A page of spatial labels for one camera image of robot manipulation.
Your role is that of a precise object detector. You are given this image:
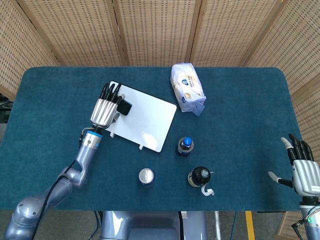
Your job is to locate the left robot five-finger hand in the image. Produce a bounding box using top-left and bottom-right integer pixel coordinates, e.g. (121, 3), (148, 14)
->
(89, 82), (126, 130)

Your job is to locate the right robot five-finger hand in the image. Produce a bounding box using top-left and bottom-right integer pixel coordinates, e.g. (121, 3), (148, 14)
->
(267, 133), (320, 198)

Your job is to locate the black rectangular sponge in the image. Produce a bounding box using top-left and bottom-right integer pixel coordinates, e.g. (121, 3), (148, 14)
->
(117, 99), (133, 116)

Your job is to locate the white whiteboard with stand feet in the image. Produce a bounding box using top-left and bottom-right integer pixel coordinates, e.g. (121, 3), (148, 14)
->
(103, 80), (178, 154)

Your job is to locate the blue soda can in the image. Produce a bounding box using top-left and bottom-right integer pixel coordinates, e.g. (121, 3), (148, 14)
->
(138, 167), (156, 187)

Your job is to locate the blue table cloth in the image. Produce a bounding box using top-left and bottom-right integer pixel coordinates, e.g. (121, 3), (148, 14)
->
(0, 66), (317, 213)

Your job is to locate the white snack bag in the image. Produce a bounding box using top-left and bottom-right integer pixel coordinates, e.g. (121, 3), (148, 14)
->
(170, 62), (207, 117)

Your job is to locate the cola bottle with blue cap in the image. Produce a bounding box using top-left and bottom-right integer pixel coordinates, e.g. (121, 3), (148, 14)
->
(177, 136), (195, 157)

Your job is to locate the woven rattan folding screen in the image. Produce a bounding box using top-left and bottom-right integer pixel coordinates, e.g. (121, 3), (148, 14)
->
(0, 0), (320, 238)

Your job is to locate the white pole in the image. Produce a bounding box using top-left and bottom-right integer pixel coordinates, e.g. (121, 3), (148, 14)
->
(214, 211), (222, 240)

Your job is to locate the white peeled label strip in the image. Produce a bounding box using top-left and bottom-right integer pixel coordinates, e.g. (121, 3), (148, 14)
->
(200, 171), (215, 197)

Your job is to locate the dark tea bottle black cap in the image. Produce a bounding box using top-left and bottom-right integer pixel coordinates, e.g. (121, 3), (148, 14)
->
(187, 166), (212, 188)

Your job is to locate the grey robot torso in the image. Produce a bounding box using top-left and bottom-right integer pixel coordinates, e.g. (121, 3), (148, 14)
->
(99, 210), (208, 240)

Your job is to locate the black plug cable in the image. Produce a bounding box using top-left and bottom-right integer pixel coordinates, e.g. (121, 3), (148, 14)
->
(291, 218), (308, 237)

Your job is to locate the blue cable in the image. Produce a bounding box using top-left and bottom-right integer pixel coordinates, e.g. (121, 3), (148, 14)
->
(89, 211), (104, 240)

